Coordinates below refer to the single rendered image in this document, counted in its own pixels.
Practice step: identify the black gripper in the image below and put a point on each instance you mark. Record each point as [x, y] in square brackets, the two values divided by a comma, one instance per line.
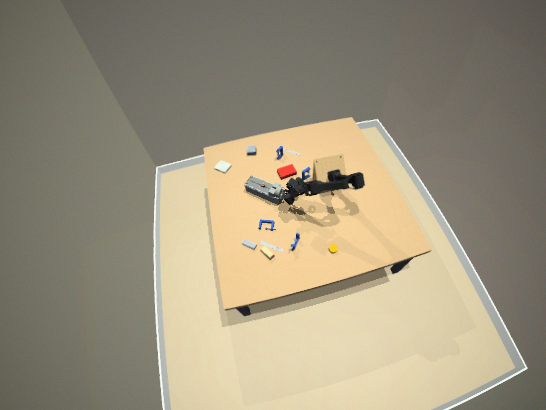
[288, 198]

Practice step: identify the red rectangular block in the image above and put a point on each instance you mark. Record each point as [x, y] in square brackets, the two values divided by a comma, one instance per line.
[286, 171]

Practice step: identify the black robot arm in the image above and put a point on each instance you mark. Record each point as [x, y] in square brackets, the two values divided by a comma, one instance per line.
[336, 181]

